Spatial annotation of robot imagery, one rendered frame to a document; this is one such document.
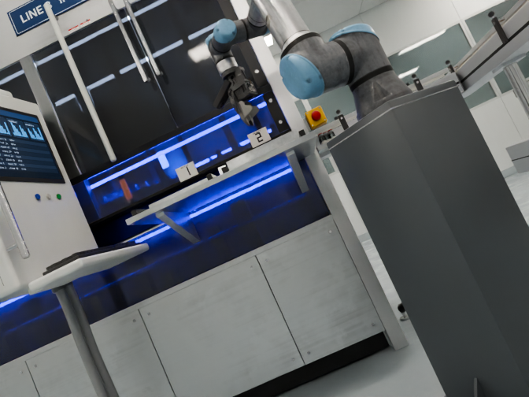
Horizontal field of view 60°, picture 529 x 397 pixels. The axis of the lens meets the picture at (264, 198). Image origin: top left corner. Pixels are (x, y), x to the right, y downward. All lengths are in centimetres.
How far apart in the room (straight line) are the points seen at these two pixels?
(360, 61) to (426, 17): 610
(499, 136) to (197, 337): 578
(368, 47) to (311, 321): 115
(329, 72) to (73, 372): 166
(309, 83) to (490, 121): 606
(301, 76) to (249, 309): 111
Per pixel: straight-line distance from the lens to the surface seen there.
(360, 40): 121
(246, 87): 169
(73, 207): 200
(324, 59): 114
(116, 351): 213
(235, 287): 194
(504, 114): 718
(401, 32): 713
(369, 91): 117
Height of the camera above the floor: 63
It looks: 4 degrees up
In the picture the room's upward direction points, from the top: 25 degrees counter-clockwise
